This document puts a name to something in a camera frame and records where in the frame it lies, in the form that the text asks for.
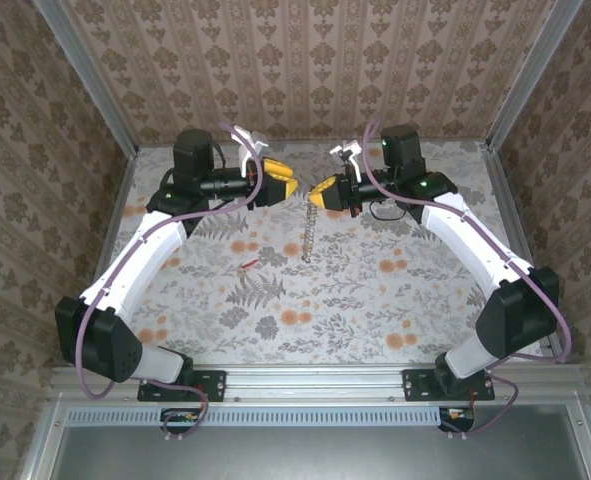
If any silver keyring chain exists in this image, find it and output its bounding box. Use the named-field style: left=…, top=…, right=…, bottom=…
left=300, top=192, right=321, bottom=264

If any key with red tag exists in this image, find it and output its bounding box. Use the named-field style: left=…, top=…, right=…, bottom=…
left=234, top=258, right=260, bottom=289

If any floral print table cloth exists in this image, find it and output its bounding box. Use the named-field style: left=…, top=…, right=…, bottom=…
left=82, top=141, right=559, bottom=366

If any grey metal panel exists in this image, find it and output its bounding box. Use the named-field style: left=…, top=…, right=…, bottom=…
left=49, top=424, right=591, bottom=480

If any aluminium left side rail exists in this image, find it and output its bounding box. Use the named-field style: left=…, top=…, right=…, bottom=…
left=68, top=147, right=140, bottom=366

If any aluminium right side rail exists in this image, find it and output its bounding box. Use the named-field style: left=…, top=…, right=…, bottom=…
left=478, top=142, right=569, bottom=364

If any aluminium left corner post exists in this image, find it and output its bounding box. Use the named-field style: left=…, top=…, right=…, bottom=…
left=32, top=0, right=141, bottom=157

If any aluminium corner post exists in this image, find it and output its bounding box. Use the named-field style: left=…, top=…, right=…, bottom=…
left=32, top=0, right=141, bottom=157
left=485, top=0, right=585, bottom=151

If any aluminium right corner post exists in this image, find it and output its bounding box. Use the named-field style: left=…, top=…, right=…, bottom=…
left=485, top=0, right=585, bottom=151

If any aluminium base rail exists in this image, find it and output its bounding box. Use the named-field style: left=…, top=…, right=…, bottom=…
left=48, top=363, right=585, bottom=404

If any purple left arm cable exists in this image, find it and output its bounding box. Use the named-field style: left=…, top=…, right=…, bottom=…
left=74, top=122, right=266, bottom=442

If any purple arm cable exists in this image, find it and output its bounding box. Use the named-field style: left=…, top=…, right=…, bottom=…
left=74, top=122, right=266, bottom=442
left=363, top=117, right=574, bottom=442

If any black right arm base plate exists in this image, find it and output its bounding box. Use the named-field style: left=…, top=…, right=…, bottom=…
left=402, top=368, right=496, bottom=403

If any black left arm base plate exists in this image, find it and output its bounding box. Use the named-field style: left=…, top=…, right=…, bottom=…
left=137, top=368, right=227, bottom=404

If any grey slotted cable duct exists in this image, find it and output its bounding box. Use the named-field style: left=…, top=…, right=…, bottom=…
left=66, top=404, right=440, bottom=427

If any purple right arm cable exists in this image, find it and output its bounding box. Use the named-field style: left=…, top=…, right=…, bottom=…
left=363, top=117, right=574, bottom=442

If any black connector box with wires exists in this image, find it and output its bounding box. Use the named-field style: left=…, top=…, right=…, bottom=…
left=160, top=407, right=202, bottom=434
left=438, top=405, right=476, bottom=433

